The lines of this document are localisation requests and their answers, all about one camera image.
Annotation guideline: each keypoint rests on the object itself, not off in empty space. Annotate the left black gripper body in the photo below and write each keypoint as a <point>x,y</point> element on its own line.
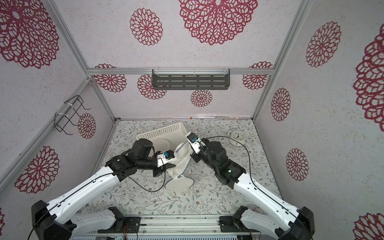
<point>150,163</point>

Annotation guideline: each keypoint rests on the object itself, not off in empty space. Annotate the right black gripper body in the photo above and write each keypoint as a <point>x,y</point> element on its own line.
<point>195,153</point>

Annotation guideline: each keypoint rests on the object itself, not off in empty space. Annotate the white perforated plastic basket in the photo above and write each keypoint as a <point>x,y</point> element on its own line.
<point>166,138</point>

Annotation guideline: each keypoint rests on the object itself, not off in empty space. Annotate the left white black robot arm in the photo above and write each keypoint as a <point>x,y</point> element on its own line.
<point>58,219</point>

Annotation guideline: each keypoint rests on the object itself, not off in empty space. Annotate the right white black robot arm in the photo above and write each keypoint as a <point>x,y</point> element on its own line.
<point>281,221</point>

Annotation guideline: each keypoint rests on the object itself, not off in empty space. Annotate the white round alarm clock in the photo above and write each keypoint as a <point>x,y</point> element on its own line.
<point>236,138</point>

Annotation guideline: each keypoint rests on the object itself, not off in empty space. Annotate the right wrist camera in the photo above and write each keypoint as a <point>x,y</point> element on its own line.
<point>194,142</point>

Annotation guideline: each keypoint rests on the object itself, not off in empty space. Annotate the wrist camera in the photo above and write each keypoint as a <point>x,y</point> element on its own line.
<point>167,157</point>
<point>194,142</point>

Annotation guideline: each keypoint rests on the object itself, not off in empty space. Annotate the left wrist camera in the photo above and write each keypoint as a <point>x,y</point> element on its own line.
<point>167,157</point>

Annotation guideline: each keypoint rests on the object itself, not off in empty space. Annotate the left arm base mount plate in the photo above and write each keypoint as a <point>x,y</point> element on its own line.
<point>126,225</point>

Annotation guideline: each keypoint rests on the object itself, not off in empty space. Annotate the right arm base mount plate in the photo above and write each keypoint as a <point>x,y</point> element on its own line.
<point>229,224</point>

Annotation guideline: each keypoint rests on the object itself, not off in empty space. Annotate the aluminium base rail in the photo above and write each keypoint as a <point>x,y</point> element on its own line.
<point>174,225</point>

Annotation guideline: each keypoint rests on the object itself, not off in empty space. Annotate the dark grey wall shelf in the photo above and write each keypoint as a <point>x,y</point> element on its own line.
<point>193,81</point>

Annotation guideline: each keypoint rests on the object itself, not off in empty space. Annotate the black wire wall rack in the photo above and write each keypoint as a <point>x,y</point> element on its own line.
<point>61,120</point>

